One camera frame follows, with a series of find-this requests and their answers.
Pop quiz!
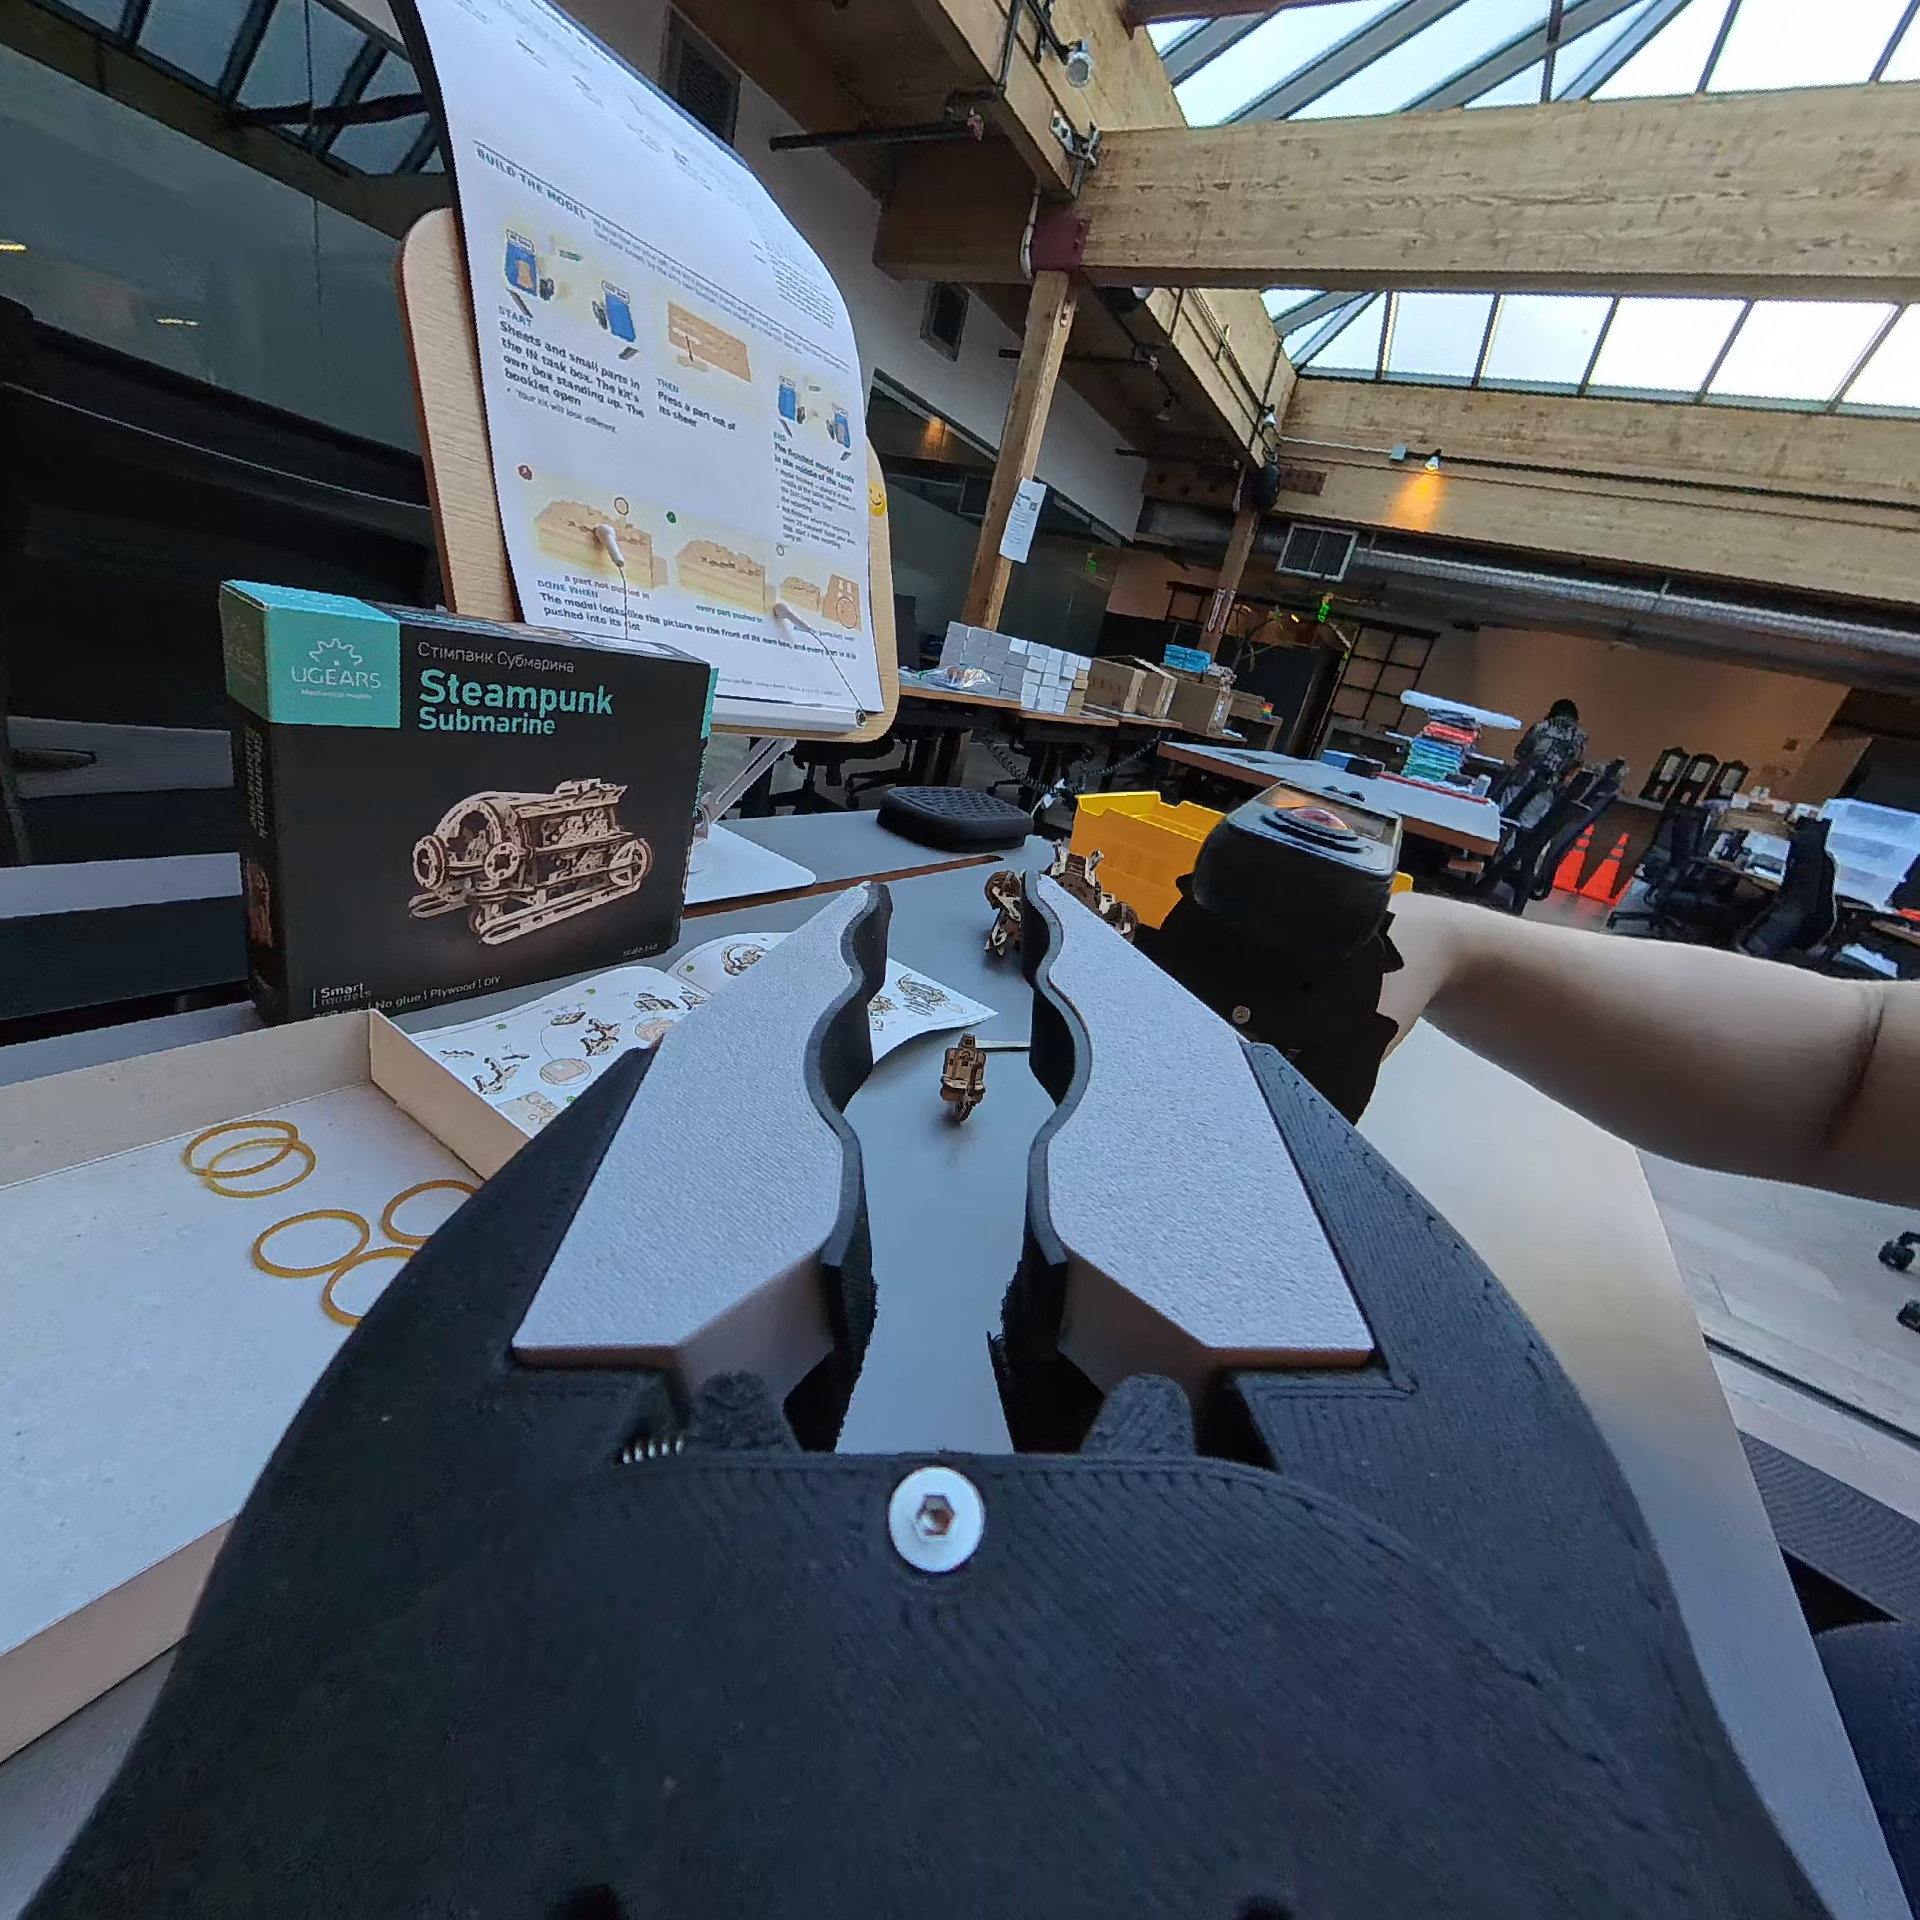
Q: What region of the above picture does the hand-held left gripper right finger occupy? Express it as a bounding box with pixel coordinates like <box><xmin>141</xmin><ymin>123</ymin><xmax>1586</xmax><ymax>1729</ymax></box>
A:
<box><xmin>1000</xmin><ymin>871</ymin><xmax>1379</xmax><ymax>1413</ymax></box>

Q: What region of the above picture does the group of yellow rubber bands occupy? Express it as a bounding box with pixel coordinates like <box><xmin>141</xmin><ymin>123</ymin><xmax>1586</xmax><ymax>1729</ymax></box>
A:
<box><xmin>182</xmin><ymin>1119</ymin><xmax>482</xmax><ymax>1328</ymax></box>

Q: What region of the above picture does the yellow plastic bin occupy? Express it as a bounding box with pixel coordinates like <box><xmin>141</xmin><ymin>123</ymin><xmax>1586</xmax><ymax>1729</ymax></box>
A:
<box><xmin>1071</xmin><ymin>791</ymin><xmax>1412</xmax><ymax>932</ymax></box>

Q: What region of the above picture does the white printed instruction sheet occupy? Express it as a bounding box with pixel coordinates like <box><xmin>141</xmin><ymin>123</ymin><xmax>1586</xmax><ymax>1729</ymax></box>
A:
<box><xmin>412</xmin><ymin>0</ymin><xmax>887</xmax><ymax>706</ymax></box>

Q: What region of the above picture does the stack of white boxes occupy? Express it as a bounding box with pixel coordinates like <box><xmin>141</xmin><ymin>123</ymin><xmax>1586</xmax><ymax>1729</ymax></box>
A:
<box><xmin>938</xmin><ymin>623</ymin><xmax>1092</xmax><ymax>711</ymax></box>

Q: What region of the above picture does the person's right forearm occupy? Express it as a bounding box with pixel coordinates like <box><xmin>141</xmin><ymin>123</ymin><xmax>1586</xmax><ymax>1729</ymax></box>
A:
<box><xmin>1381</xmin><ymin>891</ymin><xmax>1920</xmax><ymax>1210</ymax></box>

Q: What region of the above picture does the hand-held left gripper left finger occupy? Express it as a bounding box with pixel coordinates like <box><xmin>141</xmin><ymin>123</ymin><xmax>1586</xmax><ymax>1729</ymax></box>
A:
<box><xmin>512</xmin><ymin>883</ymin><xmax>896</xmax><ymax>1409</ymax></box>

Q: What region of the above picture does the long white work table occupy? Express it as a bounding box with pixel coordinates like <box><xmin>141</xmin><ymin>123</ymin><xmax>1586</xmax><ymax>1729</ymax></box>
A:
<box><xmin>1159</xmin><ymin>739</ymin><xmax>1502</xmax><ymax>857</ymax></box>

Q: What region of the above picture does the silver ventilation duct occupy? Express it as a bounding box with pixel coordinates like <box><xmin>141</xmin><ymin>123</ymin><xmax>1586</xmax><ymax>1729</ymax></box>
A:
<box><xmin>1350</xmin><ymin>547</ymin><xmax>1920</xmax><ymax>676</ymax></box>

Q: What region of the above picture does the wooden document stand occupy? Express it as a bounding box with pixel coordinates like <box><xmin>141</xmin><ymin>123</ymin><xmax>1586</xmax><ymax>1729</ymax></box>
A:
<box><xmin>392</xmin><ymin>209</ymin><xmax>903</xmax><ymax>911</ymax></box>

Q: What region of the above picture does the stack of colourful trays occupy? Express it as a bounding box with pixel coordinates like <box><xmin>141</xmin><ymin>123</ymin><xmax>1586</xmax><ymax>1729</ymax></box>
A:
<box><xmin>1402</xmin><ymin>691</ymin><xmax>1525</xmax><ymax>781</ymax></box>

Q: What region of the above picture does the open assembly instruction booklet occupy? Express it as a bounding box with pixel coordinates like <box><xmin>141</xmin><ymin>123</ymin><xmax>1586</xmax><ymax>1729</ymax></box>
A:
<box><xmin>405</xmin><ymin>931</ymin><xmax>999</xmax><ymax>1144</ymax></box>

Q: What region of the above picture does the black teal model kit box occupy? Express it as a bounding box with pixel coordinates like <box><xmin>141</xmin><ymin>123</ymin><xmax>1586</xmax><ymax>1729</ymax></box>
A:
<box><xmin>219</xmin><ymin>581</ymin><xmax>714</xmax><ymax>1024</ymax></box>

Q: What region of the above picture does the shallow cardboard tray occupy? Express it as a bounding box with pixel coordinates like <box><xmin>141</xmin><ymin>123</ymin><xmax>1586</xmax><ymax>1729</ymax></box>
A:
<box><xmin>0</xmin><ymin>1009</ymin><xmax>530</xmax><ymax>1764</ymax></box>

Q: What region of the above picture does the black oval mesh pad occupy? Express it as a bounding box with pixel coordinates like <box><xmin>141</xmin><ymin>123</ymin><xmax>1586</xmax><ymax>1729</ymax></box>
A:
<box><xmin>874</xmin><ymin>784</ymin><xmax>1037</xmax><ymax>856</ymax></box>

